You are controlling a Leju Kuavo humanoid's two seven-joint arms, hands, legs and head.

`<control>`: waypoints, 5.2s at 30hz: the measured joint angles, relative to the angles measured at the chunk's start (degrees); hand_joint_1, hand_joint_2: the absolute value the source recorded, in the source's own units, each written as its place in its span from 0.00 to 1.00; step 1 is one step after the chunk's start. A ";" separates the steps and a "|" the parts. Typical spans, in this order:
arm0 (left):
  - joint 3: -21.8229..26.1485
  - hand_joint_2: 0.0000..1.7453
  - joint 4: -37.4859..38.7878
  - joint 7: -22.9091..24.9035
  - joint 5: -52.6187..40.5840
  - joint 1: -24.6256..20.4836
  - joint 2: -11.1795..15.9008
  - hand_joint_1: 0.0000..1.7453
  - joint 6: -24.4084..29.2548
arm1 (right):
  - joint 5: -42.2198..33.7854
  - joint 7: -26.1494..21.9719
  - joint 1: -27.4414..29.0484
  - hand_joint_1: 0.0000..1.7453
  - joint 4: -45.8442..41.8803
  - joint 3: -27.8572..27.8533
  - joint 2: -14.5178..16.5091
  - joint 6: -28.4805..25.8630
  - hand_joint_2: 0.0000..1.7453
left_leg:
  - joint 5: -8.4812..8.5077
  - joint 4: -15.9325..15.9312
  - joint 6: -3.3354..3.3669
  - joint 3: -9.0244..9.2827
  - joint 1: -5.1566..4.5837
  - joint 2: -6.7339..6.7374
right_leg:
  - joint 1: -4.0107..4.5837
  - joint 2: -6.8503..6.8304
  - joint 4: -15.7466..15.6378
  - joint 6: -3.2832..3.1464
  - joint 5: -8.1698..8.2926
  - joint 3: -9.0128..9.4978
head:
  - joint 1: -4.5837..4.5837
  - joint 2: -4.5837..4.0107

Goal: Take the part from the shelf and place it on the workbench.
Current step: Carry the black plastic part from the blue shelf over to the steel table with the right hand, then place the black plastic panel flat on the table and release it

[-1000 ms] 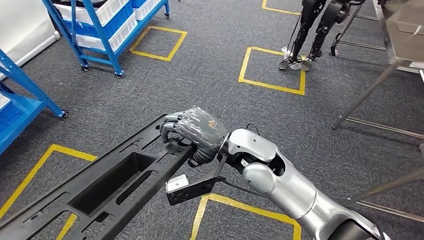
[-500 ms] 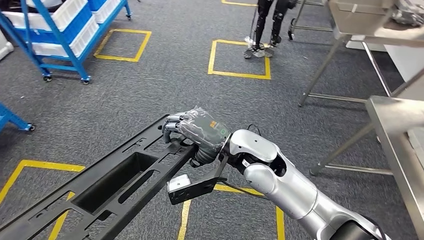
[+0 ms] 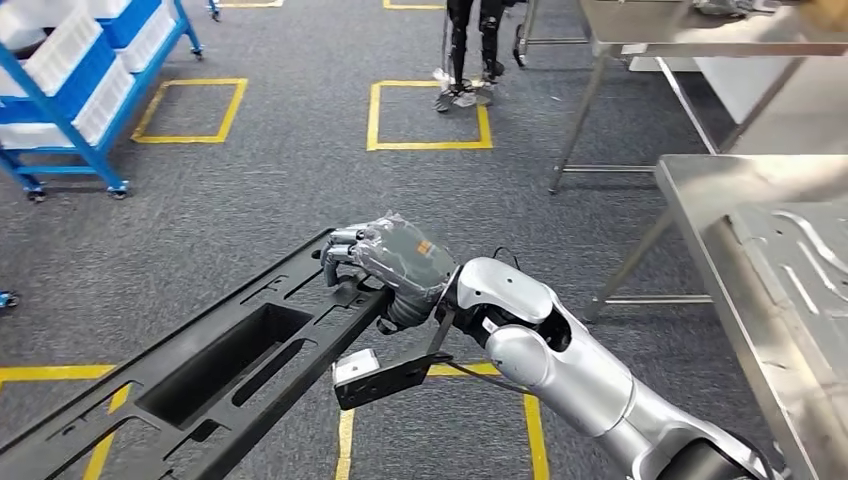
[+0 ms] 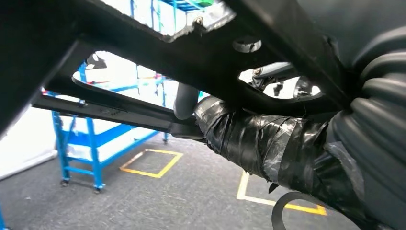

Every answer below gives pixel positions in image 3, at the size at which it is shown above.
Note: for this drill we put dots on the metal fixture plate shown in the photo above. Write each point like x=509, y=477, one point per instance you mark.
x=795, y=265

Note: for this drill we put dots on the white low platform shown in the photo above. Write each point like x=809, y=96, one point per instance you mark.
x=742, y=86

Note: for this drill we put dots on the steel side table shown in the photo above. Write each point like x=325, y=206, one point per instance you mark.
x=662, y=26

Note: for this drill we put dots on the blue plastic bin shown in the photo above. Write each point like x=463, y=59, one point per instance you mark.
x=79, y=83
x=129, y=20

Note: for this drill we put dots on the steel workbench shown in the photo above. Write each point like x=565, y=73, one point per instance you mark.
x=729, y=179

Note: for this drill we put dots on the chrome trolley frame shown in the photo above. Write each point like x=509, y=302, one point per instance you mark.
x=520, y=54

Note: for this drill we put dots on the white plastic bin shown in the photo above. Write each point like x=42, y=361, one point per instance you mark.
x=149, y=43
x=60, y=50
x=106, y=99
x=40, y=8

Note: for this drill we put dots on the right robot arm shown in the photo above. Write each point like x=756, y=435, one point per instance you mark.
x=583, y=378

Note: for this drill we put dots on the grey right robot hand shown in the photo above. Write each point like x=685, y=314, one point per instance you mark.
x=404, y=258

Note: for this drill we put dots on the blue wheeled cart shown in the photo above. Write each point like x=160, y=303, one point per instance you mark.
x=104, y=166

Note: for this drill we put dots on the bagged black parts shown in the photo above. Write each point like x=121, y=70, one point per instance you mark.
x=729, y=6

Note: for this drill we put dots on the black plastic frame part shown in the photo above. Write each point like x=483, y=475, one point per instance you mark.
x=212, y=371

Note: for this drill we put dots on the yellow floor tape square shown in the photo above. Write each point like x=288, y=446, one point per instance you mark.
x=535, y=437
x=424, y=144

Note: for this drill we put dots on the black humanoid robot legs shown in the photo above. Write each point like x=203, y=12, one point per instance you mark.
x=457, y=33

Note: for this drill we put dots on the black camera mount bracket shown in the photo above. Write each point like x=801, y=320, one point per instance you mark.
x=397, y=384

